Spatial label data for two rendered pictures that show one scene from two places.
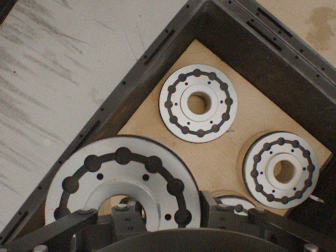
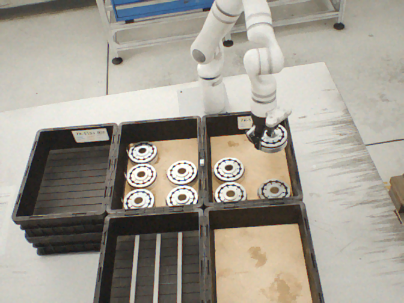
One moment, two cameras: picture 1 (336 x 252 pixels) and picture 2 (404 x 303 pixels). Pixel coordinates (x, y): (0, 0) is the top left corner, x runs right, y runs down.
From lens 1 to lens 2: 1.37 m
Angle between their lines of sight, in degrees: 43
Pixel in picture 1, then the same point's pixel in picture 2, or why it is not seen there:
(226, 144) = (252, 194)
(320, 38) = (254, 251)
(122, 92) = (294, 163)
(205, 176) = (249, 181)
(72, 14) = (362, 214)
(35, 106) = (333, 173)
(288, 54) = (266, 200)
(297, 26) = (267, 248)
